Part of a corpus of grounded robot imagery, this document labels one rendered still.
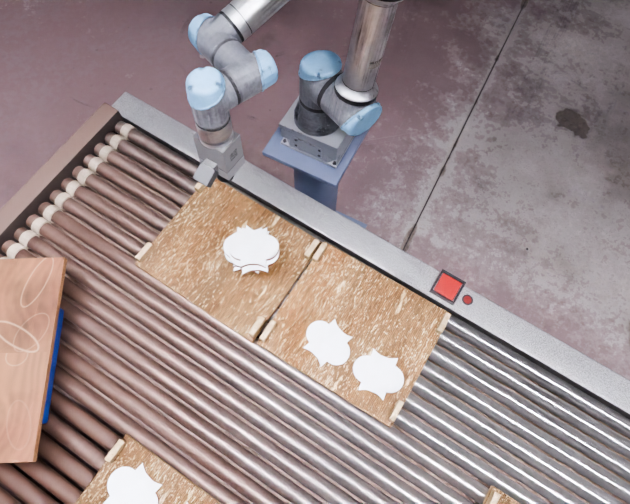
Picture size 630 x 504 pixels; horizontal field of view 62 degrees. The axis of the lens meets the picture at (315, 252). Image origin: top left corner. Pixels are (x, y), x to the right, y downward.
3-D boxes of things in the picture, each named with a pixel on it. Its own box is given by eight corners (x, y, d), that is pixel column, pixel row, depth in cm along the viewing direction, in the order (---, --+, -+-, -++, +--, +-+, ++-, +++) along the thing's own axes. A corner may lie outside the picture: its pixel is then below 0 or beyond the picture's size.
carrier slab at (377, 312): (324, 243, 152) (324, 241, 151) (450, 315, 145) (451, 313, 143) (257, 344, 141) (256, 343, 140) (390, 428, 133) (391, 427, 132)
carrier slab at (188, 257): (210, 176, 160) (209, 173, 159) (322, 244, 152) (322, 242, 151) (135, 265, 149) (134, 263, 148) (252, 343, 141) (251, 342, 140)
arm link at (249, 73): (248, 29, 108) (203, 53, 105) (281, 61, 104) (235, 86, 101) (251, 59, 115) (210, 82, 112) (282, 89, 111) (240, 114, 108)
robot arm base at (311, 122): (311, 92, 167) (311, 68, 158) (351, 112, 163) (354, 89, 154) (284, 122, 161) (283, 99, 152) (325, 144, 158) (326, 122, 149)
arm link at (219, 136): (215, 137, 107) (184, 120, 109) (218, 151, 111) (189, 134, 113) (237, 114, 110) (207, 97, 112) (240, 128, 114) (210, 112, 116)
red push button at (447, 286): (442, 274, 150) (443, 272, 148) (461, 284, 149) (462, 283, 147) (432, 290, 148) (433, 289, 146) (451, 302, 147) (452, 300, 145)
